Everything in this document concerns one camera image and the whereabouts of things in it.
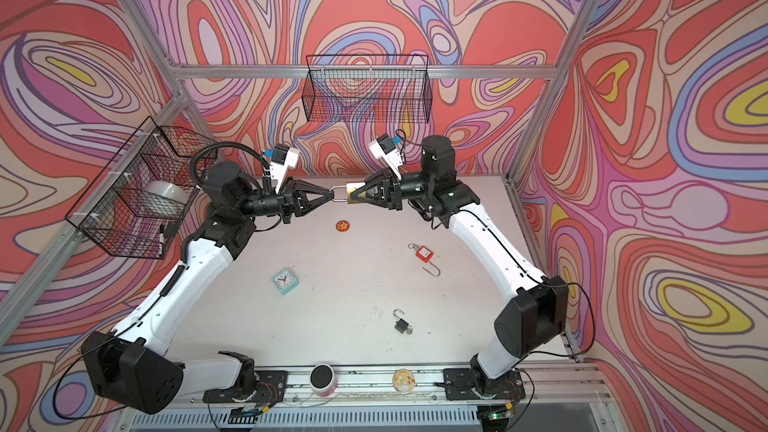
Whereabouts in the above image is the black marker in basket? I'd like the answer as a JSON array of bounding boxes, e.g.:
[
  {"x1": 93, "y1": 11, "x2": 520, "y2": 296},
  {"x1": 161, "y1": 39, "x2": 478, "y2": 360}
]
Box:
[{"x1": 158, "y1": 224, "x2": 166, "y2": 259}]

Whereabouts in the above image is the aluminium front rail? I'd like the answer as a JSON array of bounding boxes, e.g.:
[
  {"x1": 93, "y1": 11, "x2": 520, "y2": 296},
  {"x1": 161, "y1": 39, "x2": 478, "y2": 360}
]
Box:
[{"x1": 139, "y1": 362, "x2": 618, "y2": 421}]

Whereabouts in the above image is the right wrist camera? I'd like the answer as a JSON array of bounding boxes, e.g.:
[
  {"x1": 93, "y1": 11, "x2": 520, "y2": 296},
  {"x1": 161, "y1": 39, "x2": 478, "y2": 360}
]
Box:
[{"x1": 368, "y1": 134, "x2": 405, "y2": 180}]

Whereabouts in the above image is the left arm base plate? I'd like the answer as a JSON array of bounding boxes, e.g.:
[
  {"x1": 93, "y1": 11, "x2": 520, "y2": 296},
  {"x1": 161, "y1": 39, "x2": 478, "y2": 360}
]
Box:
[{"x1": 203, "y1": 351, "x2": 288, "y2": 407}]

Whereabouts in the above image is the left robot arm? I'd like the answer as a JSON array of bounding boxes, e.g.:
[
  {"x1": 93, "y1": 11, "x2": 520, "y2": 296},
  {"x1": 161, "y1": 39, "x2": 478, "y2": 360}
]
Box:
[{"x1": 81, "y1": 142, "x2": 333, "y2": 414}]

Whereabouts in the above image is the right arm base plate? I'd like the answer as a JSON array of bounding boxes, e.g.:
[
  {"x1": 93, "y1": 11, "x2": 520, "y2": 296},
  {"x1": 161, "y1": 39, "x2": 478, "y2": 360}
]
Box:
[{"x1": 435, "y1": 367, "x2": 527, "y2": 403}]

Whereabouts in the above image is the small black padlock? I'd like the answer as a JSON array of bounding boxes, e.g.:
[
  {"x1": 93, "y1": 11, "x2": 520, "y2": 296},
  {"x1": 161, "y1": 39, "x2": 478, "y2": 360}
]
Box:
[{"x1": 392, "y1": 309, "x2": 413, "y2": 335}]

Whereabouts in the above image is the mint green alarm clock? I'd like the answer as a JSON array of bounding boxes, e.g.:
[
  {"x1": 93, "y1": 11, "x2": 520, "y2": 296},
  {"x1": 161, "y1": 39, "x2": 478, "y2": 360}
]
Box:
[{"x1": 272, "y1": 268, "x2": 299, "y2": 296}]

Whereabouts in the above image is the red padlock with keys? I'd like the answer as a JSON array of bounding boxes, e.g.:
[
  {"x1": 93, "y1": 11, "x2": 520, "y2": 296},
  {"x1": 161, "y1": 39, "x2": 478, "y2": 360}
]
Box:
[{"x1": 408, "y1": 243, "x2": 441, "y2": 278}]

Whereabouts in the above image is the black wire basket back wall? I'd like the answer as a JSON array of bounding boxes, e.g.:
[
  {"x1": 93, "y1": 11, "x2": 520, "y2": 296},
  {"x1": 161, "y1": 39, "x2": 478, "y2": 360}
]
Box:
[{"x1": 301, "y1": 52, "x2": 433, "y2": 124}]

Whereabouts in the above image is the brass padlock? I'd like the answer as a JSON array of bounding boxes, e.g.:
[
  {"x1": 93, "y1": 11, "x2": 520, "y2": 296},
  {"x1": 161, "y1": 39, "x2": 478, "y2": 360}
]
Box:
[{"x1": 330, "y1": 182, "x2": 365, "y2": 204}]

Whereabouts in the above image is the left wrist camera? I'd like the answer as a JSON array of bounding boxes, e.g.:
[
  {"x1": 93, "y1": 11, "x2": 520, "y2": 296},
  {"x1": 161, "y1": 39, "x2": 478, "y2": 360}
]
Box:
[{"x1": 264, "y1": 144, "x2": 300, "y2": 192}]

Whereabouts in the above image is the black wire basket wall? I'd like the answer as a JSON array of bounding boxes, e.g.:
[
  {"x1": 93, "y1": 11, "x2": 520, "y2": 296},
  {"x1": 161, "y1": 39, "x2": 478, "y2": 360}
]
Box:
[
  {"x1": 301, "y1": 52, "x2": 433, "y2": 124},
  {"x1": 65, "y1": 118, "x2": 214, "y2": 259}
]

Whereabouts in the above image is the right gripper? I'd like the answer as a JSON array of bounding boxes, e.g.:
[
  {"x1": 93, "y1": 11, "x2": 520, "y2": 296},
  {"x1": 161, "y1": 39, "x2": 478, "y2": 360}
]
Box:
[{"x1": 349, "y1": 166, "x2": 433, "y2": 213}]

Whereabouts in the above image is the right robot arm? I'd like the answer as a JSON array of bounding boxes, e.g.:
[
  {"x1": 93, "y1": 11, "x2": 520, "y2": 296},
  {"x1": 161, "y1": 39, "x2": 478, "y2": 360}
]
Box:
[{"x1": 348, "y1": 134, "x2": 568, "y2": 382}]

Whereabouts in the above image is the black wire basket left wall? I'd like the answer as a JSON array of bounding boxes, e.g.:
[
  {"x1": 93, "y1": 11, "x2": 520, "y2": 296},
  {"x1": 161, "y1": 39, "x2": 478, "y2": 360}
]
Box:
[{"x1": 65, "y1": 118, "x2": 214, "y2": 259}]

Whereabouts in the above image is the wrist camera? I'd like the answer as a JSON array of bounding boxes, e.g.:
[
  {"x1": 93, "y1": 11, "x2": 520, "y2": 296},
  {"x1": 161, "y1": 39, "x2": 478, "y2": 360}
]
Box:
[
  {"x1": 368, "y1": 134, "x2": 405, "y2": 180},
  {"x1": 264, "y1": 144, "x2": 300, "y2": 192}
]

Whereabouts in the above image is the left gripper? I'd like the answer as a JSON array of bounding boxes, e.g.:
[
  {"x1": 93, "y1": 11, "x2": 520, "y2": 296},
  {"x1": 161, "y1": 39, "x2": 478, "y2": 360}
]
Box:
[{"x1": 234, "y1": 181, "x2": 332, "y2": 232}]

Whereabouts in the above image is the small red round disc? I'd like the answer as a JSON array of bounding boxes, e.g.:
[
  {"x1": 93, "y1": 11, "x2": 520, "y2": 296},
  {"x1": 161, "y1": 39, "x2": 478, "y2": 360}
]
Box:
[{"x1": 335, "y1": 220, "x2": 350, "y2": 232}]

